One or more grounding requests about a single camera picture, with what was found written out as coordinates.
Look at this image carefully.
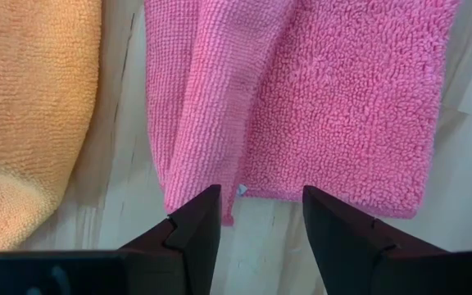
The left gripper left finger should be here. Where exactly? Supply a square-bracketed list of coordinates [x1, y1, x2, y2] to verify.
[119, 184, 223, 295]

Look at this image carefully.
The orange microfiber towel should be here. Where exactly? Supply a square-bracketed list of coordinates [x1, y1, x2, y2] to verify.
[0, 0, 103, 252]

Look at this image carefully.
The pink microfiber towel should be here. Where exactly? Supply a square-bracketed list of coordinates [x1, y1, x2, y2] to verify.
[143, 0, 461, 227]

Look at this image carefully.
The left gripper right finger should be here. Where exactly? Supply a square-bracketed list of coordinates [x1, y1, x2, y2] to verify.
[302, 185, 446, 295]

